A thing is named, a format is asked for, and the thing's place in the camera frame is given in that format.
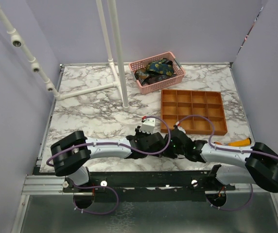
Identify brown compartment tray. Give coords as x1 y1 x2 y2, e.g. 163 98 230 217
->
160 89 227 136

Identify pink perforated plastic basket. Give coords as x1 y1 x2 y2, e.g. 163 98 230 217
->
129 51 186 94

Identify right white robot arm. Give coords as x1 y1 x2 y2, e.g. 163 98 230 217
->
163 128 278 193

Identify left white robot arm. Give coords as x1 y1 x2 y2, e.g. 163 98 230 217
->
46 129 170 192

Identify orange box cutter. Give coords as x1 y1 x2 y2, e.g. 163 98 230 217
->
227 137 252 147

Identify dark orange patterned tie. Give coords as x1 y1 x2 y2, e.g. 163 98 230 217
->
134 68 176 86

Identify blue yellow floral tie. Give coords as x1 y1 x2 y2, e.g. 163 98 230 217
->
145 58 174 76

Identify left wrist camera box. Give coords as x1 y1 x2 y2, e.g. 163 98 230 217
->
139 118 156 134

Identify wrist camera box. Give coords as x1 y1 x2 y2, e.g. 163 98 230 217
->
176 125 186 133
139 118 156 134

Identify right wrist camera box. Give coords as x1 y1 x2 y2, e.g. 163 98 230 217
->
176 125 186 133

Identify black metal base rail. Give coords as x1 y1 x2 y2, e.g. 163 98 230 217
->
32 159 237 203

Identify white pvc pipe frame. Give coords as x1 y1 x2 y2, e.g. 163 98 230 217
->
0 0 132 112

